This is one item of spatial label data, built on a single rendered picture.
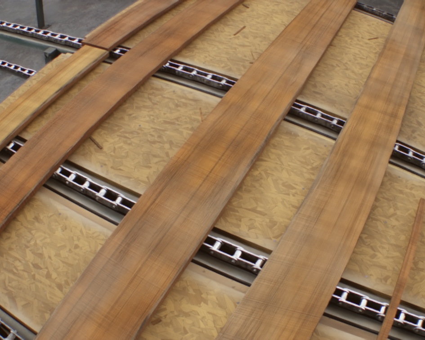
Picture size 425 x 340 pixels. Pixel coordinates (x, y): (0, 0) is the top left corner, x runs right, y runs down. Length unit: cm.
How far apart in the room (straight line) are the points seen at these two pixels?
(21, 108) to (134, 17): 82
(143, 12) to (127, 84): 66
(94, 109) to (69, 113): 10
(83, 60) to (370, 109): 121
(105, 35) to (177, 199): 107
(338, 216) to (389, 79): 89
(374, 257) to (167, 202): 64
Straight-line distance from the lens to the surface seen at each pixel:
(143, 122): 183
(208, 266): 143
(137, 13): 251
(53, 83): 204
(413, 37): 275
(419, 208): 167
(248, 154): 164
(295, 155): 174
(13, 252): 151
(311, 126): 190
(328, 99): 204
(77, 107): 187
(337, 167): 167
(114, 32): 235
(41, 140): 177
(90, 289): 133
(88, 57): 217
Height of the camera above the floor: 199
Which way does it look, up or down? 46 degrees down
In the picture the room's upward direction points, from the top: 5 degrees clockwise
